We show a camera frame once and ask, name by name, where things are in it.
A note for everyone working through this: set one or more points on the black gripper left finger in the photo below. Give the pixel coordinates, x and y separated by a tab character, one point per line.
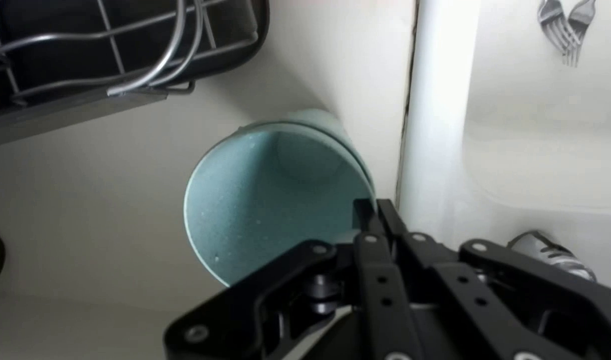
278	301

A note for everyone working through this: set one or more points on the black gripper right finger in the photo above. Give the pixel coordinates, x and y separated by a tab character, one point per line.
517	306

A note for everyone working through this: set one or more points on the teal plastic cup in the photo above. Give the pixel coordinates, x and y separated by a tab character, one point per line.
252	201
322	118

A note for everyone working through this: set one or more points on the white ceramic sink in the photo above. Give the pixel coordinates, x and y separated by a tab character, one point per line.
438	100

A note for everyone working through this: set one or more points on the white towel with cutlery print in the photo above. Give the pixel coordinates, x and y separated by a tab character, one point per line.
565	32

